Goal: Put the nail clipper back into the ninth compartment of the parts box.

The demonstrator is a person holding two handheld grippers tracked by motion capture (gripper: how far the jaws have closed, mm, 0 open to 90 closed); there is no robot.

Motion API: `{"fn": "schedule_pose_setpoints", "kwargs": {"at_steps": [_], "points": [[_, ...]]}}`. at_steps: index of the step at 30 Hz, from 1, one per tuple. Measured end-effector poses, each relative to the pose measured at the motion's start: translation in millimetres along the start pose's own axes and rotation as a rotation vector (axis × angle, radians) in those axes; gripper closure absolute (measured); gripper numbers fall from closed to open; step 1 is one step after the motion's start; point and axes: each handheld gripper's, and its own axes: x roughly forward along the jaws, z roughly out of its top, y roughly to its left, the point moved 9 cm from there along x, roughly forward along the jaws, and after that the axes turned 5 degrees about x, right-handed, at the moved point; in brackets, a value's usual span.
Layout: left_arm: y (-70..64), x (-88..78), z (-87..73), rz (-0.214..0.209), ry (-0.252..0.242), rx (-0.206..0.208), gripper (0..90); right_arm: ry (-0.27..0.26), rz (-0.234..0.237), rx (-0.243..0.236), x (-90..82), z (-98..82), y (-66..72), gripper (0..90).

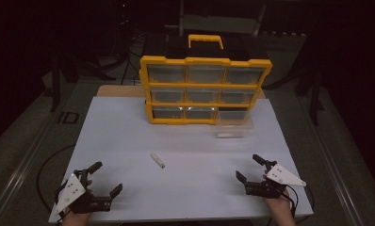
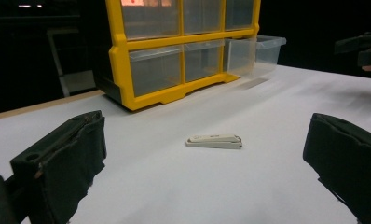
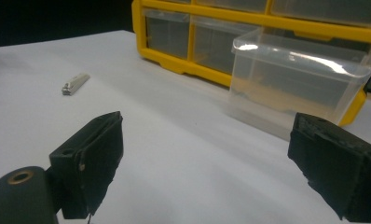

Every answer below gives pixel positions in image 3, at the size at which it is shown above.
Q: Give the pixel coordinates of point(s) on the silver nail clipper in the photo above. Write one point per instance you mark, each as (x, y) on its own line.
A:
(75, 83)

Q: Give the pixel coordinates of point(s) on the clear plastic drawer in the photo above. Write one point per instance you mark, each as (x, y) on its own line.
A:
(233, 4)
(298, 81)
(168, 35)
(217, 46)

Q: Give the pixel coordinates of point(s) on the yellow drawer organizer cabinet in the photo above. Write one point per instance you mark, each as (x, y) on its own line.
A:
(186, 62)

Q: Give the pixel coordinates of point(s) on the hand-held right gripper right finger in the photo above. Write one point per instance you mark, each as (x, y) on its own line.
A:
(339, 168)

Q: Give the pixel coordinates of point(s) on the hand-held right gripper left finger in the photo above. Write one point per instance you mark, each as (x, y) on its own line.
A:
(93, 161)

